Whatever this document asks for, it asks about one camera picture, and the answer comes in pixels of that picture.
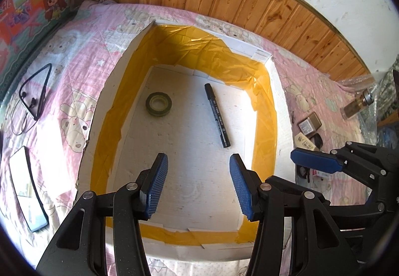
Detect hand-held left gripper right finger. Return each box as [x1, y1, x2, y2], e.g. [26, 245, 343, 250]
[229, 154, 365, 276]

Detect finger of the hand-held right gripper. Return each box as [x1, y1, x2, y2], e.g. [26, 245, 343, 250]
[291, 141, 399, 190]
[329, 189, 399, 230]

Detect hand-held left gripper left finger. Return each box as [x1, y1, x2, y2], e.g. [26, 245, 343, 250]
[36, 153, 169, 276]

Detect red white small packet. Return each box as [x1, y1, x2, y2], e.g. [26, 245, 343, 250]
[310, 170, 332, 181]

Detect small staples box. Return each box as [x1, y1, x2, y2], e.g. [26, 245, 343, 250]
[295, 134, 321, 152]

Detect gold metal tin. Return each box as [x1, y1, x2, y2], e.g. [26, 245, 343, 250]
[298, 112, 321, 138]

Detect white cardboard box yellow tape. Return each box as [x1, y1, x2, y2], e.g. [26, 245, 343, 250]
[76, 20, 295, 255]

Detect glass bottle metal cap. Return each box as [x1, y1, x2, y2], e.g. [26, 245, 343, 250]
[341, 89, 376, 121]

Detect green tape roll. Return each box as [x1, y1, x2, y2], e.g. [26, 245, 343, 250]
[145, 92, 173, 116]

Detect black marker pen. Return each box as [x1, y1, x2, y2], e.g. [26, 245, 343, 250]
[204, 83, 232, 148]

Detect green patterned cloth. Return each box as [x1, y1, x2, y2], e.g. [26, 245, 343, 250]
[376, 58, 399, 121]

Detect black neckband earphones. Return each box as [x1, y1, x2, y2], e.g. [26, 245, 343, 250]
[11, 62, 53, 136]

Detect pink bear printed blanket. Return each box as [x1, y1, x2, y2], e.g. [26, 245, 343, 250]
[0, 0, 375, 276]

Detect colourful cartoon toy box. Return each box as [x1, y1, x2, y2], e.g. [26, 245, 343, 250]
[0, 0, 71, 77]

